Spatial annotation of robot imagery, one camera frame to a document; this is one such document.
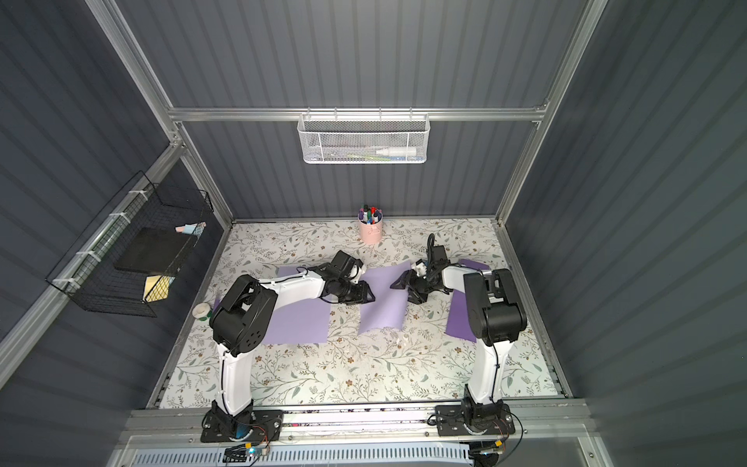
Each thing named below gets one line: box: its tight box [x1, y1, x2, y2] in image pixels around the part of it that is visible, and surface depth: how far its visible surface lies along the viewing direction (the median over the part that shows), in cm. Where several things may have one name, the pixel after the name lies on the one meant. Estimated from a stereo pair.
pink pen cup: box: [357, 208, 384, 246], surface depth 107 cm
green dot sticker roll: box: [191, 301, 214, 323], surface depth 95 cm
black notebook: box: [113, 226, 197, 275], surface depth 75 cm
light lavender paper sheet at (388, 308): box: [357, 260, 412, 336], surface depth 93 cm
